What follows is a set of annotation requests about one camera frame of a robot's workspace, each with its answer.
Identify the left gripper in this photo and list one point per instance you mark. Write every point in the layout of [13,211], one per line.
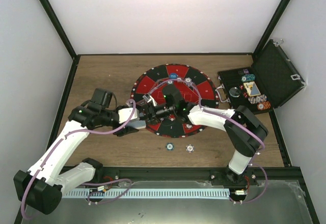
[126,131]

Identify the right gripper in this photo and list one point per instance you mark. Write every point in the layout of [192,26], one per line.
[151,114]

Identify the white chip stack mat top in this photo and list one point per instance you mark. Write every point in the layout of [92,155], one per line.
[188,81]

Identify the blue small blind button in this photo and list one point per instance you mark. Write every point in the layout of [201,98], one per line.
[173,76]

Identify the blue backed card deck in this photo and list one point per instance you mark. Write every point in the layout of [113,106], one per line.
[137,124]

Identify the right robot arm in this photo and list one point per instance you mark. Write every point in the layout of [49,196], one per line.
[244,129]

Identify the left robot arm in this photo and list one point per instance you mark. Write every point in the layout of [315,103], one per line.
[43,184]

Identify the round red black poker mat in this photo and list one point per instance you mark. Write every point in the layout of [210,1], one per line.
[202,86]

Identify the teal chip on table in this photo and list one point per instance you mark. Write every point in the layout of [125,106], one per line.
[170,147]

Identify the blue white poker chip stack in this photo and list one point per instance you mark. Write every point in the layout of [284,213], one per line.
[190,148]

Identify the round dealer button in case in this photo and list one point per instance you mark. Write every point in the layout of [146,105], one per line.
[235,92]

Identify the card deck in case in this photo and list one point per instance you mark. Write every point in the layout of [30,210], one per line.
[251,89]

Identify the teal chip stack in case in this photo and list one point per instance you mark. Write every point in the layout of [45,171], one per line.
[248,78]

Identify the purple white chip stack in case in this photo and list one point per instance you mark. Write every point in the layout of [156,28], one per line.
[257,99]

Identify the orange chip stack in case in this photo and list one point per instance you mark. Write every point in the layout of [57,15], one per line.
[263,105]

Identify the black poker case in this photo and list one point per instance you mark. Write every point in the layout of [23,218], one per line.
[276,77]

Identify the light blue slotted cable duct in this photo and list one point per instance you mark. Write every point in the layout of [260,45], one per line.
[146,193]

